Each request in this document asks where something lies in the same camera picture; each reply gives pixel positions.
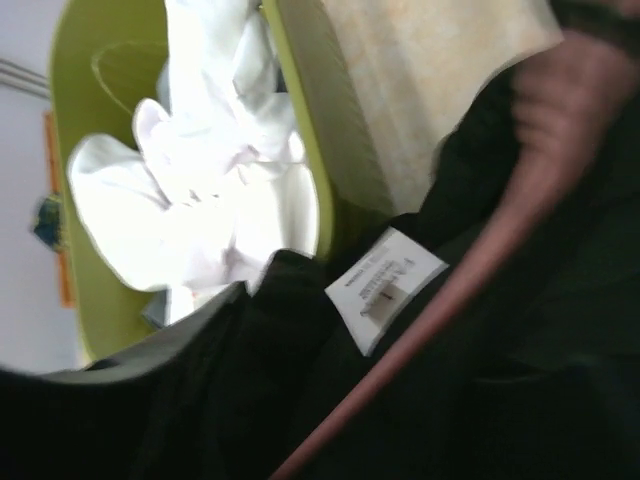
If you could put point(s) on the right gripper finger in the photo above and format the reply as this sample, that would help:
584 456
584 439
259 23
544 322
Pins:
111 419

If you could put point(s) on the white shirt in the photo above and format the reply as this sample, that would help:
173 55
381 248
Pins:
218 182

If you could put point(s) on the black shirt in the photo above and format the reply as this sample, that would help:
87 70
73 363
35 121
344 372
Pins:
572 287

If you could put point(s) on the grey shirt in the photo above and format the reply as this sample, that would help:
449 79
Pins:
155 311

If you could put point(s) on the pink hanger of black shirt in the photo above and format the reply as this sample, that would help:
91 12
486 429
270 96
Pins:
567 97

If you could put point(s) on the orange wooden compartment tray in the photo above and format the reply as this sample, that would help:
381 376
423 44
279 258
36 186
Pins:
64 273

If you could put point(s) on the rolled dark sock green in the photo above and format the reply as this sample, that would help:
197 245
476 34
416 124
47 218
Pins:
47 223

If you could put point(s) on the green plastic basket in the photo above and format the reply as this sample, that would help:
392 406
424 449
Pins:
111 55

